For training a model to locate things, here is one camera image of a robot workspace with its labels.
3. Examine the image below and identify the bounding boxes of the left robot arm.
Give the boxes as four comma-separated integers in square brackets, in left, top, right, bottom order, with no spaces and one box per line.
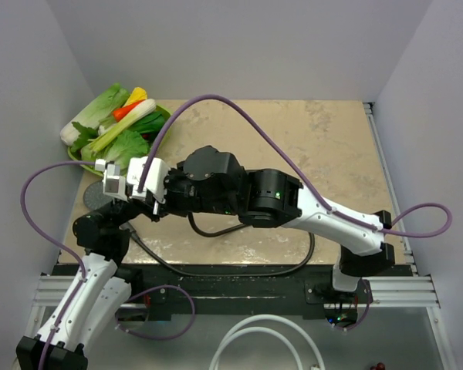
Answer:
[16,200,144,369]

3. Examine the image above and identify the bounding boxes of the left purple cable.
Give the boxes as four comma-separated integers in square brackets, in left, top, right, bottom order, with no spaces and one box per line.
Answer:
[19,160,197,370]

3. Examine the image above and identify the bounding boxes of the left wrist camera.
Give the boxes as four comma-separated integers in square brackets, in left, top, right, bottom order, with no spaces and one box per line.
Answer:
[94,159,127,201]

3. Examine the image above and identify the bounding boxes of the white leek toy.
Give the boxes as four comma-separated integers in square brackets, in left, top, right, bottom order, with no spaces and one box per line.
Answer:
[87,99,157,153]

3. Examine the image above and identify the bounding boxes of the grey shower head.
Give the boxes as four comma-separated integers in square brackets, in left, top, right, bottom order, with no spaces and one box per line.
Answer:
[83,180,113,211]

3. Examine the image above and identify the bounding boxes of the orange carrot toy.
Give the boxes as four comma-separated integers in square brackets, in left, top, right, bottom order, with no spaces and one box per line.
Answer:
[112,100,142,122]

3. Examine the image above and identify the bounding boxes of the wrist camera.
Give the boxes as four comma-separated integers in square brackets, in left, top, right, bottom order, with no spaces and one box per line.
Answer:
[94,159,127,201]
[126,156,171,215]

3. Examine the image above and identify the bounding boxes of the yellow pepper toy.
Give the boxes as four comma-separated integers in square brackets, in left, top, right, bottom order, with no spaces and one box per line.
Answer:
[123,87,147,107]

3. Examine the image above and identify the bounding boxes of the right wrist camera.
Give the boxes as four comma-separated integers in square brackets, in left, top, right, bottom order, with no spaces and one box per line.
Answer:
[126,156,171,215]

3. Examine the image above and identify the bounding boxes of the black shower hose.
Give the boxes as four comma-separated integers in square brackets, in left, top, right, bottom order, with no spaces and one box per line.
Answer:
[123,211,316,278]

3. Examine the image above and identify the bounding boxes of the dark green vegetable toy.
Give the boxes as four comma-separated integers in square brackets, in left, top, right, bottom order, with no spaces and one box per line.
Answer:
[128,112,166,135]

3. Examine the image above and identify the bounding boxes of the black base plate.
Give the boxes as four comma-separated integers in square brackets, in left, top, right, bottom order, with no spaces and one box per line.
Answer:
[53,264,414,321]

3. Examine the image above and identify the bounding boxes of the napa cabbage toy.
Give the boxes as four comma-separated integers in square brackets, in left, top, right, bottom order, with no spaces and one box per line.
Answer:
[60,83,130,146]

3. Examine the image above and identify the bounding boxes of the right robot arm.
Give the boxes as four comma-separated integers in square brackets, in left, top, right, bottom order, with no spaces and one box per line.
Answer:
[145,146,395,303]

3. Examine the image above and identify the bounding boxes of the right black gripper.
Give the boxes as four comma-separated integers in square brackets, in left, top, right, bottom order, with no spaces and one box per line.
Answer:
[147,165,239,215]

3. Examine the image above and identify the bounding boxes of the red small object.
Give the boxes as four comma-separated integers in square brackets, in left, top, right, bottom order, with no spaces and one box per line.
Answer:
[370,362,386,370]

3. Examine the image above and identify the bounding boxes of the green plastic tray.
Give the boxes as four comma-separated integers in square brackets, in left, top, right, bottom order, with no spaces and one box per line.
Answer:
[66,104,175,177]

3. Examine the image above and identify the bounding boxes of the green lettuce toy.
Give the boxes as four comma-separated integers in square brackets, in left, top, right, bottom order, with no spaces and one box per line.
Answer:
[80,129,150,173]

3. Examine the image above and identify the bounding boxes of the white hose loop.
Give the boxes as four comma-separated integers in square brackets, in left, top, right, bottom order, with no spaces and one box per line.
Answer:
[208,314,326,370]

